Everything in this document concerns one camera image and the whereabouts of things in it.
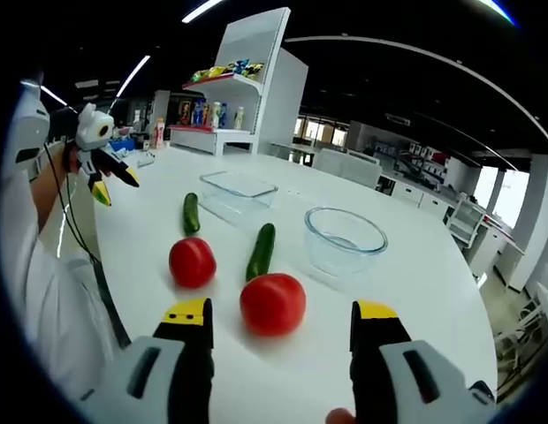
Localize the white shelf unit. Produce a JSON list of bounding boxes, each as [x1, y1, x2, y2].
[[166, 7, 310, 157]]

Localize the blue box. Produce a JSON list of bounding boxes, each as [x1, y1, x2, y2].
[[108, 135, 137, 153]]

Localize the red tomato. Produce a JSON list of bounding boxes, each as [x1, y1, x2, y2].
[[168, 236, 218, 290], [239, 272, 308, 337]]

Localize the white table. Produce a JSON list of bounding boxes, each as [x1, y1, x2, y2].
[[91, 144, 499, 424]]

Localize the black device cable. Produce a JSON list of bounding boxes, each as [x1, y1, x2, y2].
[[42, 143, 101, 264]]

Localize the white side desk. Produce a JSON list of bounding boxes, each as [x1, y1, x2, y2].
[[379, 174, 528, 292]]

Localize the row of snack packets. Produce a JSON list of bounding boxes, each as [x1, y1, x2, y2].
[[188, 58, 265, 84]]

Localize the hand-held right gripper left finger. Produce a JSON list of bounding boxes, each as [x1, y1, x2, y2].
[[74, 298, 216, 424]]

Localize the white chest-worn device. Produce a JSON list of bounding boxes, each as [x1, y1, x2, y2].
[[11, 79, 53, 180]]

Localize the green cucumber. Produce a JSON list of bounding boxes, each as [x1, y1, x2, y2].
[[245, 222, 277, 284], [182, 192, 202, 237]]

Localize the person's right hand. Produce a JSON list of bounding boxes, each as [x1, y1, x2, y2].
[[325, 407, 357, 424]]

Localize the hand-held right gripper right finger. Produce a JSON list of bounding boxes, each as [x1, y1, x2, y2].
[[349, 299, 496, 424]]

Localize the round glass bowl storage container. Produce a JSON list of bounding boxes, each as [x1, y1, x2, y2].
[[303, 206, 389, 284]]

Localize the white frame chair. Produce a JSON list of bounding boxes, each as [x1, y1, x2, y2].
[[445, 193, 488, 249]]

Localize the person's white clothing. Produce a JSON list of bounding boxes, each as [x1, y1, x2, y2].
[[0, 171, 127, 398]]

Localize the white chair backs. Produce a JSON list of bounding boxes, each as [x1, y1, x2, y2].
[[312, 147, 384, 190]]

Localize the white wire chair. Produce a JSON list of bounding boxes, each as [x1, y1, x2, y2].
[[493, 281, 548, 392]]

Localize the row of drink bottles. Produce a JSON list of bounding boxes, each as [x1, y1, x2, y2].
[[178, 97, 247, 131]]

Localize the person's left hand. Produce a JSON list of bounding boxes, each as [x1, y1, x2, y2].
[[64, 141, 81, 174]]

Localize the rectangular glass storage container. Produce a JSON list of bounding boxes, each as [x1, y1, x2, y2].
[[198, 170, 279, 227]]

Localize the ceiling light strip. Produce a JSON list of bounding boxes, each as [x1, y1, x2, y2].
[[181, 0, 224, 24], [38, 84, 68, 108], [116, 54, 152, 99]]

